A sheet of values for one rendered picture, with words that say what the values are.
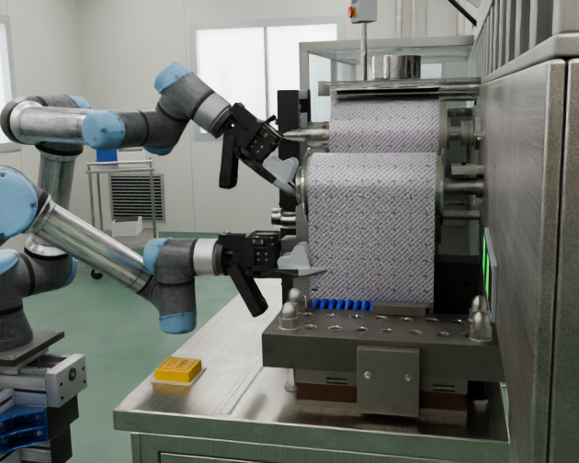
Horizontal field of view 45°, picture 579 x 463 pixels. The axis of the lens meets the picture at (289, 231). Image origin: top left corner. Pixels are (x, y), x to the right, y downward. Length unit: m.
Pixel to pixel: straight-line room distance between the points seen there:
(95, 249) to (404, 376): 0.69
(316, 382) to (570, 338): 0.78
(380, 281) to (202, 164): 6.06
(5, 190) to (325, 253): 0.58
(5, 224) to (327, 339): 0.59
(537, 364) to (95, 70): 7.41
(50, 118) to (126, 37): 6.08
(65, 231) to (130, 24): 6.21
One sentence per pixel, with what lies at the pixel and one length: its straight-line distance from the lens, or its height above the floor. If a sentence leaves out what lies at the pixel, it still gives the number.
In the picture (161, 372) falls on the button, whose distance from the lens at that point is 1.37.
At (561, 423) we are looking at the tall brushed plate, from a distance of 0.51.
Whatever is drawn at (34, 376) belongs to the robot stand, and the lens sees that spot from 1.89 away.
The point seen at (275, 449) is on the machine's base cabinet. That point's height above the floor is 0.85.
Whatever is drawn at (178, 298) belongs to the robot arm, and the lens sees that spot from 1.42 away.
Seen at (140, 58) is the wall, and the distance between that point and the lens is 7.55.
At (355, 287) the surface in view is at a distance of 1.36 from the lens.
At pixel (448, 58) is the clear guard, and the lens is 2.33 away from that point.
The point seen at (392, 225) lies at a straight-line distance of 1.32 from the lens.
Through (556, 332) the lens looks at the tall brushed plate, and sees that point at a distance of 0.49.
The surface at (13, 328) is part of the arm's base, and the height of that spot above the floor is 0.87.
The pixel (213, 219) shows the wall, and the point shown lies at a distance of 7.37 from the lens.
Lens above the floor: 1.42
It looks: 11 degrees down
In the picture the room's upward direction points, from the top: 1 degrees counter-clockwise
